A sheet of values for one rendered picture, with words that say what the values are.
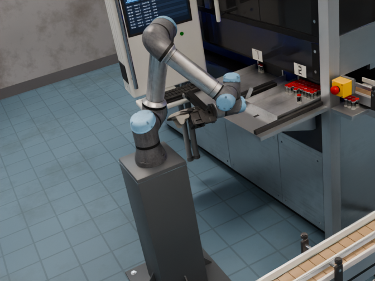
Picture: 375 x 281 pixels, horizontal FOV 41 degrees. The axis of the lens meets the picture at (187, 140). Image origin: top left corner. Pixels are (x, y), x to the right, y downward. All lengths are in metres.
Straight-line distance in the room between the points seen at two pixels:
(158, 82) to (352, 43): 0.90
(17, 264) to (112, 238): 0.60
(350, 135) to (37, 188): 2.40
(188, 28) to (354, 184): 1.29
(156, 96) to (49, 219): 1.58
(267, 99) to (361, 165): 0.63
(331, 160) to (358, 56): 0.52
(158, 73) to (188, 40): 0.82
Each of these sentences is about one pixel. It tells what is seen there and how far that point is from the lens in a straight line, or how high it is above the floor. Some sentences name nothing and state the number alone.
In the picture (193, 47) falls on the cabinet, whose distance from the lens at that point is 3.08.
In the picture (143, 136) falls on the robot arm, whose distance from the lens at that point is 2.26.
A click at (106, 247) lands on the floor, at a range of 3.21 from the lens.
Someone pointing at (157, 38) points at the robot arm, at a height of 1.38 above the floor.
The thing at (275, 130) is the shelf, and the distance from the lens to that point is 2.28.
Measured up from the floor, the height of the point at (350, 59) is 1.08.
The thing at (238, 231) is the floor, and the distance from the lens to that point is 3.10.
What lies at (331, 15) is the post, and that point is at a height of 1.32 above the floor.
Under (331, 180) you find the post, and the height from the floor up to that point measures 0.47.
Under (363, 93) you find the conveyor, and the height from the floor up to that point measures 0.93.
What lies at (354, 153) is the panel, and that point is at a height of 0.56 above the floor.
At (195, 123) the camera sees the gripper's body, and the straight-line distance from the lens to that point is 2.18.
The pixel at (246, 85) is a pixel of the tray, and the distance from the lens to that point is 2.76.
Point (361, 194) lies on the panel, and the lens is 2.91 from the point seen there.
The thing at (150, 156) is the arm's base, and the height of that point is 0.84.
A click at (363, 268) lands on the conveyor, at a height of 0.90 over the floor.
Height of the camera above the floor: 1.98
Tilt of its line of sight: 29 degrees down
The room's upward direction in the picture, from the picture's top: 10 degrees counter-clockwise
